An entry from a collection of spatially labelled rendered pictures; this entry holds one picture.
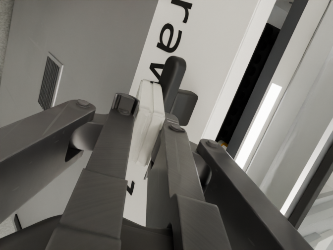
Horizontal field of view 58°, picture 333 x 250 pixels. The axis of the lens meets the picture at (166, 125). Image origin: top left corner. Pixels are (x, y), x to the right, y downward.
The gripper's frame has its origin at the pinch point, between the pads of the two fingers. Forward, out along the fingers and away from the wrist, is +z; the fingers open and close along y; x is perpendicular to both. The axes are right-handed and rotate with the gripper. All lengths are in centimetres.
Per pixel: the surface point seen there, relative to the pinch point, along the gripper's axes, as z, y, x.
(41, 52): 51, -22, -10
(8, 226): 91, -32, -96
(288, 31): 6.9, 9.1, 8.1
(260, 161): 4.3, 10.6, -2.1
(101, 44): 30.5, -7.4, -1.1
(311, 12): 6.0, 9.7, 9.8
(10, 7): 83, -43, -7
